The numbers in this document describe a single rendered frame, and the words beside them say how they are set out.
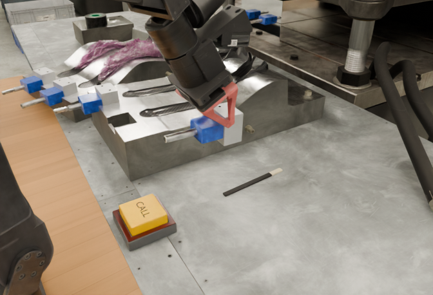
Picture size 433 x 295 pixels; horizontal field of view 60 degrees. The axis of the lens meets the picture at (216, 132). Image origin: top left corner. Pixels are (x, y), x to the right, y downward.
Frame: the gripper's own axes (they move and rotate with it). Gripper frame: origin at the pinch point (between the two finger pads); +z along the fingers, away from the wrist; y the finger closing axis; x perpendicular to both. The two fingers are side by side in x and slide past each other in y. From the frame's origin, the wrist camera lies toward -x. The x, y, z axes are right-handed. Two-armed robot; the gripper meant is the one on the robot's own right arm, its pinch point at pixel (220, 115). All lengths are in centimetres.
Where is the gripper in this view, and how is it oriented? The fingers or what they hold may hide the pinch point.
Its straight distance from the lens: 63.0
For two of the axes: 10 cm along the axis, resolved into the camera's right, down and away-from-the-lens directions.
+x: -7.6, 6.3, -1.6
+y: -5.1, -4.3, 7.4
